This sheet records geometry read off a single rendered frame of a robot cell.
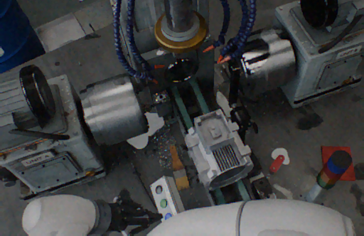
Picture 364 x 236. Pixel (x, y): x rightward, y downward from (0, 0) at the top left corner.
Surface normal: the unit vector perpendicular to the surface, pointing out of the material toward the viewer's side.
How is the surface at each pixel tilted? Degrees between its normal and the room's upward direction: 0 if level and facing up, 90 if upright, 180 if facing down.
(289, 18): 0
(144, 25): 90
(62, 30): 0
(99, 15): 0
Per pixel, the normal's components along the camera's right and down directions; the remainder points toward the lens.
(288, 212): -0.35, -0.78
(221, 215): -0.55, -0.69
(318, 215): -0.12, -0.84
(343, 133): -0.05, -0.51
